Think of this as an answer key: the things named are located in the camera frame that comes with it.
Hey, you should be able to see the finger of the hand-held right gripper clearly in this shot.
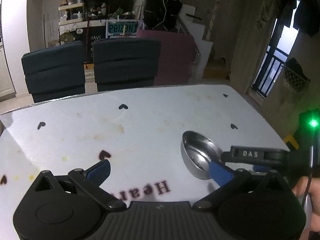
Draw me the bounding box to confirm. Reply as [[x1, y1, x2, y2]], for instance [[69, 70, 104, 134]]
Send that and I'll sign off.
[[220, 145, 290, 167], [252, 165, 273, 174]]

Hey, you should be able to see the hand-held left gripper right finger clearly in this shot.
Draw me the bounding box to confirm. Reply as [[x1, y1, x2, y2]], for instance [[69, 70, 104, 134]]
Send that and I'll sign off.
[[193, 160, 292, 212]]

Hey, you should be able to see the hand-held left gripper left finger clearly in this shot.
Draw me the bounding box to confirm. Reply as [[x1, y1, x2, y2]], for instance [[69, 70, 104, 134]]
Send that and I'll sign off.
[[26, 159, 127, 212]]

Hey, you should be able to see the oval steel bowl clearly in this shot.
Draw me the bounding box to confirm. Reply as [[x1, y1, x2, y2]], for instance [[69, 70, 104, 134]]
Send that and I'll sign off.
[[180, 131, 224, 180]]

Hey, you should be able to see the person's right hand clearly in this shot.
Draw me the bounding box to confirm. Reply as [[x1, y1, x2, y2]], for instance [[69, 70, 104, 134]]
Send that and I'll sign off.
[[292, 176, 320, 232]]

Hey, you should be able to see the hanging net basket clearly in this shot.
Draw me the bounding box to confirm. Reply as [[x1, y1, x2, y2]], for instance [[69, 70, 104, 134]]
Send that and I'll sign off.
[[282, 57, 311, 94]]

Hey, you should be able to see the black framed balcony door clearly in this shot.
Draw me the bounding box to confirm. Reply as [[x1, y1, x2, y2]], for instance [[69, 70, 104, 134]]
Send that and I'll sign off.
[[251, 17, 298, 99]]

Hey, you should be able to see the dark blue chair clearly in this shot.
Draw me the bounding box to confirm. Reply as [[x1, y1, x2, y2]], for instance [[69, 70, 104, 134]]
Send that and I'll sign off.
[[92, 38, 162, 92], [21, 41, 86, 103]]

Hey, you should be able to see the white kitchen base cabinet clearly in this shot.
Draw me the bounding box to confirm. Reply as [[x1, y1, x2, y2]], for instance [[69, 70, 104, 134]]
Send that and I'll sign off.
[[0, 45, 17, 100]]

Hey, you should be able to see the black chalkboard sign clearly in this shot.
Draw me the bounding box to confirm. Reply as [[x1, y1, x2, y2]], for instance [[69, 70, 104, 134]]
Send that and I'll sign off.
[[82, 26, 107, 64]]

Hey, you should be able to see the dark patterned curtain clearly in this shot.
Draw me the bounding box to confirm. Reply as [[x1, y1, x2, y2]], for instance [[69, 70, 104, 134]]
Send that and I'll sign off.
[[255, 0, 320, 37]]

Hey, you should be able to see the teal sign plate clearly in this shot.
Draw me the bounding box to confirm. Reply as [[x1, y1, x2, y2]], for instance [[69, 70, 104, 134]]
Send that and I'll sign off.
[[105, 19, 138, 38]]

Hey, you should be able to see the white storage rack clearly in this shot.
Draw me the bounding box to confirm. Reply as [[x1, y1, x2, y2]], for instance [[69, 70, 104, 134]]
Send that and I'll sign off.
[[58, 2, 85, 25]]

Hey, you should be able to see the black vest with white trim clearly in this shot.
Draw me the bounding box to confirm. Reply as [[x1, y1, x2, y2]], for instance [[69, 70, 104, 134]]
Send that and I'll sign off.
[[144, 0, 184, 30]]

